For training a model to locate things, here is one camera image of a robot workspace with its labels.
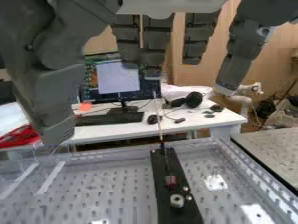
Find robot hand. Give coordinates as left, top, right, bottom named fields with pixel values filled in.
left=0, top=0, right=298, bottom=145

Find larger silver nut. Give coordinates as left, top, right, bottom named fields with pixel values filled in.
left=169, top=193, right=186, bottom=209

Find orange sticky note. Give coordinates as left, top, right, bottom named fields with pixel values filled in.
left=78, top=102, right=93, bottom=112

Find computer monitor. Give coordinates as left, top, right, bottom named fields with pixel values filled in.
left=78, top=60, right=163, bottom=113

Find black keyboard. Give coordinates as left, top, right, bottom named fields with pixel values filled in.
left=74, top=111, right=146, bottom=127

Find red tray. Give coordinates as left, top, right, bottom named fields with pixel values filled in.
left=0, top=124, right=42, bottom=150

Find black computer mouse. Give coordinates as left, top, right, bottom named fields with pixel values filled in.
left=146, top=114, right=162, bottom=126

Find thin stick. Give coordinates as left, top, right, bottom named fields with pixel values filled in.
left=151, top=89, right=166, bottom=153

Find black headphones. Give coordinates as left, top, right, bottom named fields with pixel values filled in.
left=169, top=91, right=206, bottom=109

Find white desk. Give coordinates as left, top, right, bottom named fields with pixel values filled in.
left=0, top=96, right=249, bottom=149

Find clear box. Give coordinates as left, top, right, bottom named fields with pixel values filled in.
left=0, top=136, right=298, bottom=224

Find small white jointed device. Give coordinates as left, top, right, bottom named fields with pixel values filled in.
left=234, top=83, right=266, bottom=118

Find black plate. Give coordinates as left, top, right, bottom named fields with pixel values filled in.
left=149, top=147, right=205, bottom=224

